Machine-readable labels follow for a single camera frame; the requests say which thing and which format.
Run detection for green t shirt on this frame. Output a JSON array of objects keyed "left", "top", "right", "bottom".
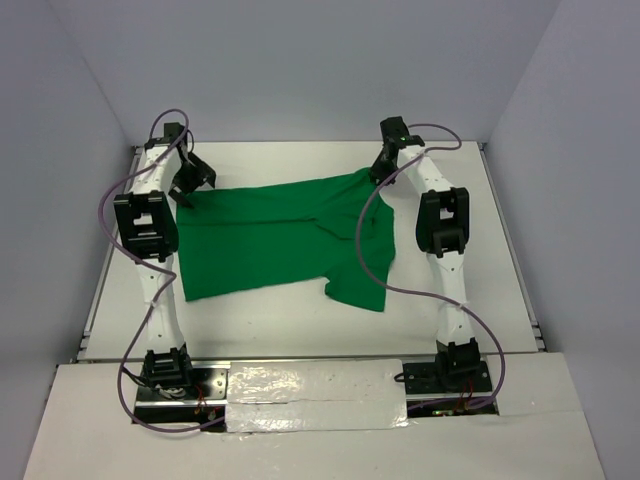
[{"left": 176, "top": 168, "right": 396, "bottom": 312}]

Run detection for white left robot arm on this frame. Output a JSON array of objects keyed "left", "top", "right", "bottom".
[{"left": 113, "top": 122, "right": 216, "bottom": 400}]

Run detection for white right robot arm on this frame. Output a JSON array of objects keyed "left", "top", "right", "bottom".
[{"left": 370, "top": 116, "right": 482, "bottom": 395}]

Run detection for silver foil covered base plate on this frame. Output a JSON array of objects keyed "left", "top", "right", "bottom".
[{"left": 225, "top": 359, "right": 409, "bottom": 433}]

